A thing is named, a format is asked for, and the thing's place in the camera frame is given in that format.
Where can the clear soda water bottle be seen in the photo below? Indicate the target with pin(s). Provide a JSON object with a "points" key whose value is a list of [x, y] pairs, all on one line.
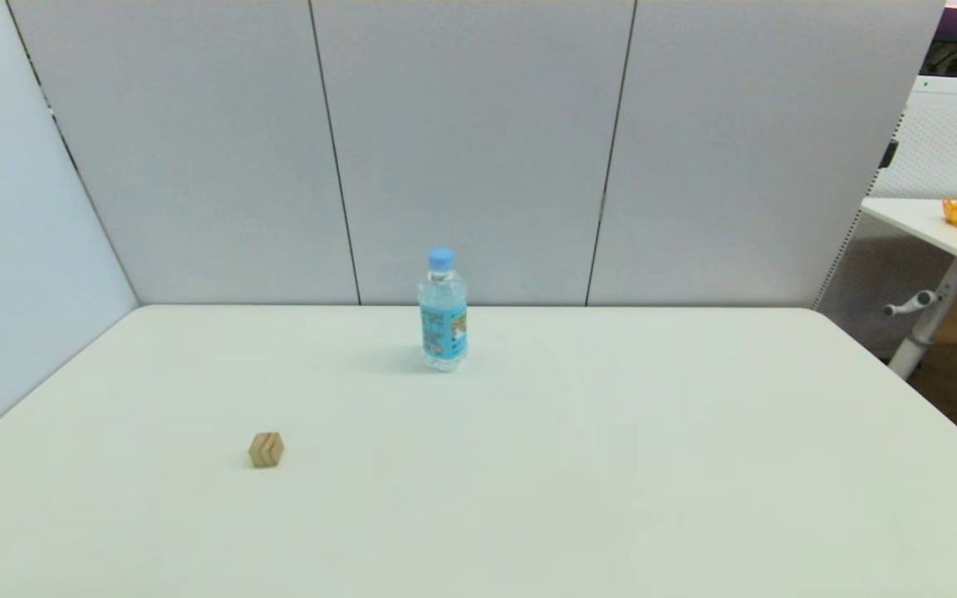
{"points": [[443, 320]]}

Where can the small wooden block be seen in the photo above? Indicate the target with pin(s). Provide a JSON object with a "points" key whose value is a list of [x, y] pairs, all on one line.
{"points": [[266, 449]]}

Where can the black clip on partition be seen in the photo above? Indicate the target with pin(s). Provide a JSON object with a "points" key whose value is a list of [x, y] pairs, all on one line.
{"points": [[888, 154]]}

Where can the white side table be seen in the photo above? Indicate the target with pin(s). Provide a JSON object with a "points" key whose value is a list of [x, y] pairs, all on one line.
{"points": [[935, 226]]}

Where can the white perforated partition panel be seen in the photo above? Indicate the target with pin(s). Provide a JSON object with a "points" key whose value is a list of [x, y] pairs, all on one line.
{"points": [[952, 141]]}

